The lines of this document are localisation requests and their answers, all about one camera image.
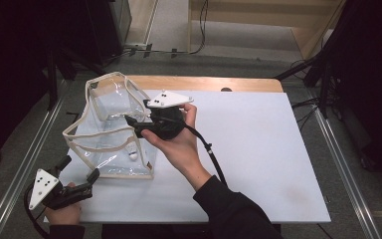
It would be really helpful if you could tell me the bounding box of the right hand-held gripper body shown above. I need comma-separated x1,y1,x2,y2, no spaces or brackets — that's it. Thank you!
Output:
133,89,195,140

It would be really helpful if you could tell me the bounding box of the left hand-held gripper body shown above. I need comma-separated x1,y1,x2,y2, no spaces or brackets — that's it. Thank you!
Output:
28,164,95,211

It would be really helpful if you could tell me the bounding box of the clear plastic bag beige trim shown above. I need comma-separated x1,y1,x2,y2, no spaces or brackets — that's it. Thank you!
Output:
62,71,159,180

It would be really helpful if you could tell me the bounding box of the person's left hand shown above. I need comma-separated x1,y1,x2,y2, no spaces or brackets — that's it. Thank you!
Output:
44,201,83,227

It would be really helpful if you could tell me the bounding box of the person's right hand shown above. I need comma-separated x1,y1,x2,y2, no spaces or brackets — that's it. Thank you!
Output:
140,103,213,192

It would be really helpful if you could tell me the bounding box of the black metal stand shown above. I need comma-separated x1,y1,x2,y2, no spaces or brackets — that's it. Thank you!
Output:
45,46,107,112
274,54,334,119

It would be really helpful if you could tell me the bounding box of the white table board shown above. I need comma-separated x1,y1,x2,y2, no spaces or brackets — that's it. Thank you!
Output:
43,89,332,224

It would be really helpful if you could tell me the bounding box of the dark curtain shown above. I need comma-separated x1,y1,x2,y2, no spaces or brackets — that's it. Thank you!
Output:
321,0,382,182

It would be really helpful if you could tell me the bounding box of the aluminium rail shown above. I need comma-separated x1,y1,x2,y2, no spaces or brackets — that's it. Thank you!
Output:
311,107,382,239
0,83,72,239

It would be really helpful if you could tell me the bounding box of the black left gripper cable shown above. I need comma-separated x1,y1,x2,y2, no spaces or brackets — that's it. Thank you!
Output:
23,183,52,239

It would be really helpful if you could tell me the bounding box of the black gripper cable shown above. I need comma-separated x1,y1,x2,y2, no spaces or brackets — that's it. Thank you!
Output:
160,115,229,187
23,183,52,239

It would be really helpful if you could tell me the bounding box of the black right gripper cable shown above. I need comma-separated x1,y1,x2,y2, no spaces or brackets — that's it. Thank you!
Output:
160,115,229,187

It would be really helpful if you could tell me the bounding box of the black floor cable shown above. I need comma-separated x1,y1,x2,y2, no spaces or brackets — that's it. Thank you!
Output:
165,0,211,56

